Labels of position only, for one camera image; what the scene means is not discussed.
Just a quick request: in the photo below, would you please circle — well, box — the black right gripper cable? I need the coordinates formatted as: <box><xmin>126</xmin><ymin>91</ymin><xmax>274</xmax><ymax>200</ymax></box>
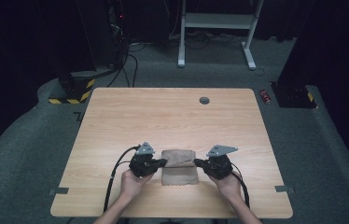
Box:
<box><xmin>230</xmin><ymin>162</ymin><xmax>251</xmax><ymax>209</ymax></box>

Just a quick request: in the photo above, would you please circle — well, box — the person's left hand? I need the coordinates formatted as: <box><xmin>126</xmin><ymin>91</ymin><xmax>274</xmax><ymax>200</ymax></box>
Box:
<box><xmin>119</xmin><ymin>169</ymin><xmax>155</xmax><ymax>202</ymax></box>

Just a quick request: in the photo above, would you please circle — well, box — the black yellow striped stand base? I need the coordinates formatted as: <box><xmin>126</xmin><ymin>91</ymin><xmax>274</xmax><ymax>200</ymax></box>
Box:
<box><xmin>48</xmin><ymin>72</ymin><xmax>96</xmax><ymax>105</ymax></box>

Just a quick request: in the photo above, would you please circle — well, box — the beige cloth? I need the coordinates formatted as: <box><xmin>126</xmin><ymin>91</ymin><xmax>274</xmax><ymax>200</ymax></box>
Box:
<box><xmin>161</xmin><ymin>148</ymin><xmax>200</xmax><ymax>187</ymax></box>

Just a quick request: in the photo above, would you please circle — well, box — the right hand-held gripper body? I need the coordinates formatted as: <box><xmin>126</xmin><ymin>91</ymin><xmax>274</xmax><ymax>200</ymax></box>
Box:
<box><xmin>204</xmin><ymin>144</ymin><xmax>239</xmax><ymax>181</ymax></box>

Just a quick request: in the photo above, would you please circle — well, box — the dark stand base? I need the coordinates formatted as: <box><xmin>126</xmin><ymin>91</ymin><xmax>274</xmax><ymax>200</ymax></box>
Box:
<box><xmin>270</xmin><ymin>81</ymin><xmax>318</xmax><ymax>109</ymax></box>

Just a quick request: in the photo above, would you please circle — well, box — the bundle of floor cables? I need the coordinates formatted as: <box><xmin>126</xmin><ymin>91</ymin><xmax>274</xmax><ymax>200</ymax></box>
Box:
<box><xmin>183</xmin><ymin>29</ymin><xmax>245</xmax><ymax>50</ymax></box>

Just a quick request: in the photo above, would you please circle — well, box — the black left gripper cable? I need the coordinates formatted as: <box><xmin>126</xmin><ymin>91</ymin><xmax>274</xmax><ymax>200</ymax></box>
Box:
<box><xmin>102</xmin><ymin>144</ymin><xmax>141</xmax><ymax>214</ymax></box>

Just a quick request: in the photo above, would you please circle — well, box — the person's right hand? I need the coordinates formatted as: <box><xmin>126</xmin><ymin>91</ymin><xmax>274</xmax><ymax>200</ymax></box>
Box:
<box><xmin>208</xmin><ymin>173</ymin><xmax>242</xmax><ymax>200</ymax></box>

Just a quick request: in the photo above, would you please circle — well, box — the white metal stand frame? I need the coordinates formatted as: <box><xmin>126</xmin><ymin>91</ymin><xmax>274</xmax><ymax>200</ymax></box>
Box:
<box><xmin>176</xmin><ymin>0</ymin><xmax>265</xmax><ymax>71</ymax></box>

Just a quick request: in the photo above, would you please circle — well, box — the small red object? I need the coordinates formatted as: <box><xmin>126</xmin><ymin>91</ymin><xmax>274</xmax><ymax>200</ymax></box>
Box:
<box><xmin>258</xmin><ymin>89</ymin><xmax>272</xmax><ymax>105</ymax></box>

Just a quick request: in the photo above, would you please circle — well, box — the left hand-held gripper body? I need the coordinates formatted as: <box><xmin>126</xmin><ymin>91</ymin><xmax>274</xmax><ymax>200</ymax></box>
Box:
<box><xmin>128</xmin><ymin>141</ymin><xmax>161</xmax><ymax>179</ymax></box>

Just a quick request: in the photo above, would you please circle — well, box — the grey tape strip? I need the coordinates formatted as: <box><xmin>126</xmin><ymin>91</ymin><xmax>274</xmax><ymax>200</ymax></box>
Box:
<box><xmin>274</xmin><ymin>185</ymin><xmax>296</xmax><ymax>194</ymax></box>
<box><xmin>49</xmin><ymin>187</ymin><xmax>70</xmax><ymax>196</ymax></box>

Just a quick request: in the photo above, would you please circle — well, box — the black floor cable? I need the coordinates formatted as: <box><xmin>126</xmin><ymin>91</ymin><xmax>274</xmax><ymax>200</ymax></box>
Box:
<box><xmin>127</xmin><ymin>53</ymin><xmax>139</xmax><ymax>88</ymax></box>
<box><xmin>106</xmin><ymin>46</ymin><xmax>131</xmax><ymax>88</ymax></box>

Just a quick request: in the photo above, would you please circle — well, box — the dark curtain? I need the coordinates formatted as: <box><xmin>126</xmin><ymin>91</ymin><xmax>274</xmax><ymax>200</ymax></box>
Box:
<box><xmin>276</xmin><ymin>0</ymin><xmax>349</xmax><ymax>185</ymax></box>
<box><xmin>0</xmin><ymin>0</ymin><xmax>97</xmax><ymax>169</ymax></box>

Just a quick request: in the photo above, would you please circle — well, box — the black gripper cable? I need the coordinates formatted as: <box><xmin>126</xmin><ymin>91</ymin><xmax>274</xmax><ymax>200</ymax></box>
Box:
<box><xmin>102</xmin><ymin>144</ymin><xmax>141</xmax><ymax>214</ymax></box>
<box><xmin>230</xmin><ymin>162</ymin><xmax>251</xmax><ymax>209</ymax></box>

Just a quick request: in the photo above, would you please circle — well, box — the dark equipment rack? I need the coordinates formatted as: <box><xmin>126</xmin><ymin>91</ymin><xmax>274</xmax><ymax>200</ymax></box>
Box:
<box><xmin>106</xmin><ymin>0</ymin><xmax>131</xmax><ymax>68</ymax></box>

